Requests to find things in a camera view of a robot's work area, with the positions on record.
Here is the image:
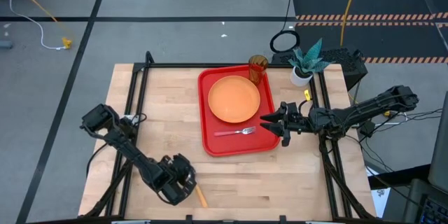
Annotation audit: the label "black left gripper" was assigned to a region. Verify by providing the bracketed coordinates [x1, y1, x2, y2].
[157, 153, 198, 207]

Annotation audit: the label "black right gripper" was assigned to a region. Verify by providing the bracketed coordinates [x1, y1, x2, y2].
[260, 101, 313, 148]

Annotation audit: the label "spoon with orange handle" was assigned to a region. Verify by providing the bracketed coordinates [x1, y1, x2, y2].
[194, 183, 209, 209]

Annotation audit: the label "red plastic tray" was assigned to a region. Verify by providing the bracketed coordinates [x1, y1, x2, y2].
[197, 64, 281, 158]

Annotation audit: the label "orange plate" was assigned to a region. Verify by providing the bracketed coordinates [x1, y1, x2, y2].
[207, 75, 262, 124]

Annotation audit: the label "fork with pink handle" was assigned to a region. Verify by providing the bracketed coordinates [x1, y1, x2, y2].
[213, 126, 257, 137]

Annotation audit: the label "amber ribbed plastic cup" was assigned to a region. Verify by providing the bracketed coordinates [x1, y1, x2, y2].
[248, 55, 270, 86]

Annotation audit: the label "potted plant in white pot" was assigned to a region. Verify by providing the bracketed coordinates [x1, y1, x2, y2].
[288, 38, 332, 88]

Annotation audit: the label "black mat with hazard stripes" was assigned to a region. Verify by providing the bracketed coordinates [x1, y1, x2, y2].
[292, 0, 448, 65]

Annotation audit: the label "grey monitor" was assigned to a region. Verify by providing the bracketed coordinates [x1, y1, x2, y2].
[427, 90, 448, 194]

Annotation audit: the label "laptop keyboard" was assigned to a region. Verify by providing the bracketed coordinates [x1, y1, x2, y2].
[402, 178, 448, 224]

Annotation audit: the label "left arm black cables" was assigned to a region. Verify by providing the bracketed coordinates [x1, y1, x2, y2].
[85, 112, 148, 179]

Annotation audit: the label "black cable with loop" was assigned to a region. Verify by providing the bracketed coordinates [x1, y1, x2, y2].
[269, 0, 302, 55]

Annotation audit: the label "black aluminium table frame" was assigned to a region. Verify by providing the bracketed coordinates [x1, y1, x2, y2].
[82, 50, 377, 224]

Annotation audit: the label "yellow hanging cable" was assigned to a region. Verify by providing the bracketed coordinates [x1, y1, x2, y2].
[339, 0, 363, 48]

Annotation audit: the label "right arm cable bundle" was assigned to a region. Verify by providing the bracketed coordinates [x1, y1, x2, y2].
[349, 108, 444, 197]

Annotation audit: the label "orange cable with yellow plug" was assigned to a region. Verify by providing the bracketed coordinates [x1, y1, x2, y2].
[0, 0, 74, 50]

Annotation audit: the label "white floor cable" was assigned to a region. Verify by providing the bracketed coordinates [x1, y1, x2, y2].
[4, 0, 66, 51]

